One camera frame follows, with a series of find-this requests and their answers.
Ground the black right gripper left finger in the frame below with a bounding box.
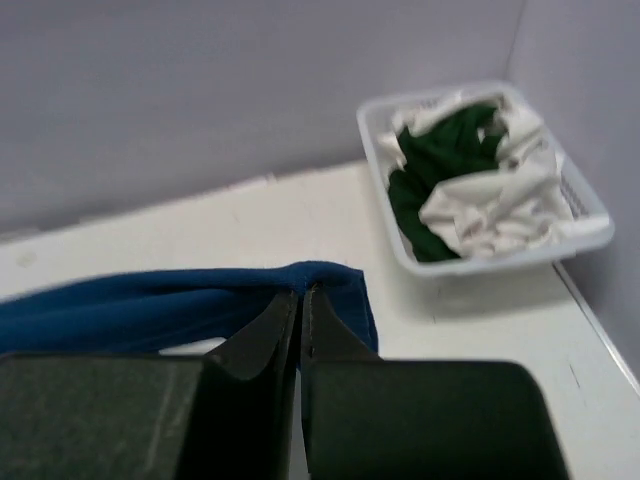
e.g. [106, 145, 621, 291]
[1, 293, 298, 479]

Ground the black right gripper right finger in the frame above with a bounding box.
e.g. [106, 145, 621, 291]
[300, 288, 570, 479]

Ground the blue t shirt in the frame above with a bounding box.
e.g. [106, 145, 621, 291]
[1, 261, 379, 356]

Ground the white t shirt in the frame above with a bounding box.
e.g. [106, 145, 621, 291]
[419, 95, 576, 258]

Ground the dark green t shirt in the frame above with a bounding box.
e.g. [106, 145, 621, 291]
[388, 103, 506, 263]

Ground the white plastic basket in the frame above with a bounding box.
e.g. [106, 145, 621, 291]
[357, 80, 615, 278]

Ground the white cloth in basket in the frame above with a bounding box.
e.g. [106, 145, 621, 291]
[378, 92, 471, 170]

